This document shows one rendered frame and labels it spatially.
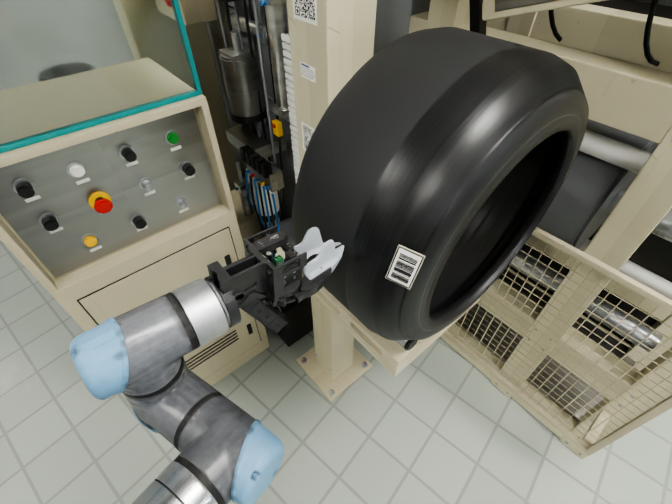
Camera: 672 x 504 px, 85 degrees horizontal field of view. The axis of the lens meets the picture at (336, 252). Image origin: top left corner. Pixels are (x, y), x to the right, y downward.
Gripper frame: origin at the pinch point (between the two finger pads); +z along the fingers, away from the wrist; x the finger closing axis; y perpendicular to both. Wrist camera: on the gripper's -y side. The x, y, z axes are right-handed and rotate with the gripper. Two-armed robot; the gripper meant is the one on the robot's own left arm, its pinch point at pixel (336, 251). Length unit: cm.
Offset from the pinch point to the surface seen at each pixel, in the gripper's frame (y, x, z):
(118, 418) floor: -131, 76, -48
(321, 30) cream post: 23.2, 29.9, 19.7
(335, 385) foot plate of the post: -122, 25, 33
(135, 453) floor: -131, 57, -48
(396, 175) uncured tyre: 13.8, -3.9, 6.2
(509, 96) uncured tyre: 23.5, -8.8, 20.2
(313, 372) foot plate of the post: -122, 36, 30
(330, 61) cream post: 18.2, 28.2, 20.9
